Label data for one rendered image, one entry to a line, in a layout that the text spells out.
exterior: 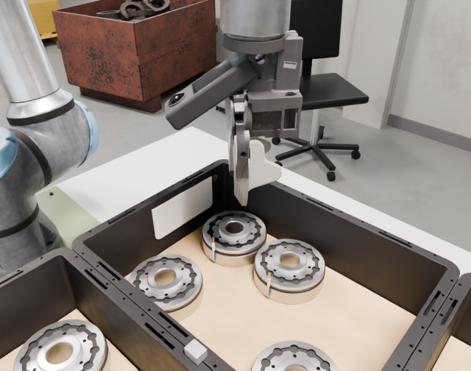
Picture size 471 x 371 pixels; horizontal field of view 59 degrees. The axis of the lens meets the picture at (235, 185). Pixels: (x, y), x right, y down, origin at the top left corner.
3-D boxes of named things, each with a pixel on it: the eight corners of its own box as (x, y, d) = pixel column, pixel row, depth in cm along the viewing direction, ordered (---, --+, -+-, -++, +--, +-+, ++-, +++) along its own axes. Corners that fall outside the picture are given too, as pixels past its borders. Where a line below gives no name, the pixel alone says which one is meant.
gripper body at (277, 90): (299, 143, 50) (308, 40, 43) (227, 148, 49) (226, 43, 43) (284, 117, 57) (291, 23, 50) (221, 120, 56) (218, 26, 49)
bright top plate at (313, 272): (241, 269, 61) (241, 266, 60) (279, 232, 67) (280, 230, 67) (302, 302, 55) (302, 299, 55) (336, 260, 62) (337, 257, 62)
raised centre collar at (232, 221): (213, 232, 67) (213, 229, 66) (231, 216, 70) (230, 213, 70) (238, 244, 64) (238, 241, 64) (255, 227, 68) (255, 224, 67)
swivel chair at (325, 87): (373, 157, 257) (405, 4, 208) (319, 193, 225) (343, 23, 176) (300, 128, 290) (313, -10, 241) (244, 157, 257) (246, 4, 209)
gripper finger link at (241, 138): (250, 182, 50) (249, 107, 47) (238, 182, 50) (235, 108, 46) (244, 169, 54) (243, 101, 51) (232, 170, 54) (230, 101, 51)
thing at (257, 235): (190, 237, 66) (189, 234, 66) (227, 205, 73) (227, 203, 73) (242, 263, 61) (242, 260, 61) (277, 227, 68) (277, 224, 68)
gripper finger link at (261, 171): (283, 211, 53) (284, 140, 50) (237, 215, 53) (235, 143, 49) (278, 202, 56) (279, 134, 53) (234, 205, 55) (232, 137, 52)
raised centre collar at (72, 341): (29, 360, 48) (27, 356, 48) (65, 330, 51) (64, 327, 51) (54, 383, 46) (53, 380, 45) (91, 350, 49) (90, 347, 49)
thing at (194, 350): (184, 355, 41) (183, 347, 40) (195, 345, 42) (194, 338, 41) (197, 366, 40) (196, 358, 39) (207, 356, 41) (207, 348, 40)
